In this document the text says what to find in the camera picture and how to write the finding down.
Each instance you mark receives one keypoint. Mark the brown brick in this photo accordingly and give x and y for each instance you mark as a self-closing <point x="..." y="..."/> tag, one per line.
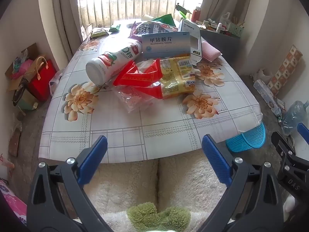
<point x="14" y="142"/>

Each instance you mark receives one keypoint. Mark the large water jug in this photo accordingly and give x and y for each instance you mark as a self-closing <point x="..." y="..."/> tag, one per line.
<point x="295" y="113"/>

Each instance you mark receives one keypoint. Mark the blue plastic basket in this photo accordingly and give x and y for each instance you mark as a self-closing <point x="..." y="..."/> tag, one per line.
<point x="248" y="140"/>

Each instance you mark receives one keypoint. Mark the red gift bag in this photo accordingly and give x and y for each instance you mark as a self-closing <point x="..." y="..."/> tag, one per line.
<point x="42" y="79"/>

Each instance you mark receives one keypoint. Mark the olive cardboard box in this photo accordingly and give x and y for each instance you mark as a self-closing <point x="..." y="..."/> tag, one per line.
<point x="29" y="100"/>

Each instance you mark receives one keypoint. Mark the metal window railing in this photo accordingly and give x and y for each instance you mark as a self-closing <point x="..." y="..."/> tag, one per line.
<point x="120" y="9"/>

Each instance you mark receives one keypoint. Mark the yellow snack packet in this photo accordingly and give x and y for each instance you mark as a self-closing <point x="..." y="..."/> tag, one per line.
<point x="173" y="77"/>

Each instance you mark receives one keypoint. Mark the dark green packet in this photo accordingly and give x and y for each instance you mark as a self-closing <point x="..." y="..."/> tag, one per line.
<point x="114" y="28"/>

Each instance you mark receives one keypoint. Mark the green storage basket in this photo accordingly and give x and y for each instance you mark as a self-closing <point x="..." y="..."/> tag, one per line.
<point x="235" y="30"/>

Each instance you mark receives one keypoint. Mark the paper cup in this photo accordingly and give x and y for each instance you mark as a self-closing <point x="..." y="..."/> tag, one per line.
<point x="146" y="17"/>

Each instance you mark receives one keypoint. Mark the pink sponge cloth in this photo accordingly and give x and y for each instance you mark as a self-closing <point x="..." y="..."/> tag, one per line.
<point x="210" y="50"/>

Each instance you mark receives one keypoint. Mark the long white package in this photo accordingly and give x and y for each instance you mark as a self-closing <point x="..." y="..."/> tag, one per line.
<point x="265" y="94"/>

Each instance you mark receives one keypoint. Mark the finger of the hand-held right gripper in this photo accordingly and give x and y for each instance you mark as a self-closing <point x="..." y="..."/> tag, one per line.
<point x="288" y="164"/>
<point x="303" y="130"/>

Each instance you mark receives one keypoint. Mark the crumpled white plastic bag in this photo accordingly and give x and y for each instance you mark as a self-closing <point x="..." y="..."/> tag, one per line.
<point x="263" y="76"/>

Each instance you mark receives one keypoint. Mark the floral tablecloth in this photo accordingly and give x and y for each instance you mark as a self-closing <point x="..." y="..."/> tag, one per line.
<point x="149" y="128"/>

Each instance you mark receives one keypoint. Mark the small printed box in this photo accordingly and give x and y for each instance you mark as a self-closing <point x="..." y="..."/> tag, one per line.
<point x="86" y="31"/>

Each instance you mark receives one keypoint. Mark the tile-patterned roll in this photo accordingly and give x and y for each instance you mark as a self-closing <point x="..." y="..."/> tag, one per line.
<point x="287" y="67"/>

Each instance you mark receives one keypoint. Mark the green fluffy cloth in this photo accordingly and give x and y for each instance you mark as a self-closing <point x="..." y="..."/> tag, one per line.
<point x="149" y="216"/>

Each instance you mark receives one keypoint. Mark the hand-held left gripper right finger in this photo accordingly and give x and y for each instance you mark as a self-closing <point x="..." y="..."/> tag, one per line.
<point x="216" y="160"/>

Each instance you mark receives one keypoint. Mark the green foil bag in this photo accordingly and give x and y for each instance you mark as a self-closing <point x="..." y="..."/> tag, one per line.
<point x="166" y="19"/>

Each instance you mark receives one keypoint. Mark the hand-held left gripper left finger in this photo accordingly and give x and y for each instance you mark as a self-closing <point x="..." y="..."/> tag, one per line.
<point x="93" y="160"/>

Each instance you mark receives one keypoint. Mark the light green packet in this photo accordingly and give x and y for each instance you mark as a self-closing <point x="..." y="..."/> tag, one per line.
<point x="99" y="32"/>

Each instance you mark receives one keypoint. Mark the grey cabinet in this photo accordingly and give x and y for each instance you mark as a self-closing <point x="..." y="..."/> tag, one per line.
<point x="222" y="43"/>

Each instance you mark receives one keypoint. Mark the clear plastic wrapper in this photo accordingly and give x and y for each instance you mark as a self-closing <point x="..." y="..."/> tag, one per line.
<point x="132" y="100"/>

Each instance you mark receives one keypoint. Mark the pink snack bag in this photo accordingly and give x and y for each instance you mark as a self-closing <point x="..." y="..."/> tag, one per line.
<point x="149" y="29"/>

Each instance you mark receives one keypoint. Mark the green and white carton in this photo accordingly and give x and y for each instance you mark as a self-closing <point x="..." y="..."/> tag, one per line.
<point x="183" y="9"/>

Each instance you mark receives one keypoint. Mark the white strawberry milk bottle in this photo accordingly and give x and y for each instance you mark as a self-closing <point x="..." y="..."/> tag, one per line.
<point x="108" y="61"/>

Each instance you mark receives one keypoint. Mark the open cardboard box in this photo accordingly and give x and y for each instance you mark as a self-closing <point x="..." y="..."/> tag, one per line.
<point x="31" y="49"/>

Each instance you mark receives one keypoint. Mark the small white bottle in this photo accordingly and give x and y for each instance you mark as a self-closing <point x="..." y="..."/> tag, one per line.
<point x="219" y="27"/>

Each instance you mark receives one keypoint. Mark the red thermos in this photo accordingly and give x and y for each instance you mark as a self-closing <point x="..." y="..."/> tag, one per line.
<point x="195" y="15"/>

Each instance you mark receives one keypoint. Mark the red snack packet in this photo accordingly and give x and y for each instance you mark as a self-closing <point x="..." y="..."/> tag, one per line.
<point x="137" y="77"/>

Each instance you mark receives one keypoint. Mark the pink printed bag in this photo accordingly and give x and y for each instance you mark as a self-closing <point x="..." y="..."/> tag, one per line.
<point x="14" y="203"/>

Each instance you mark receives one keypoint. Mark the blue and white medicine box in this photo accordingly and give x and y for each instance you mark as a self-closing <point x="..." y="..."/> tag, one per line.
<point x="164" y="44"/>

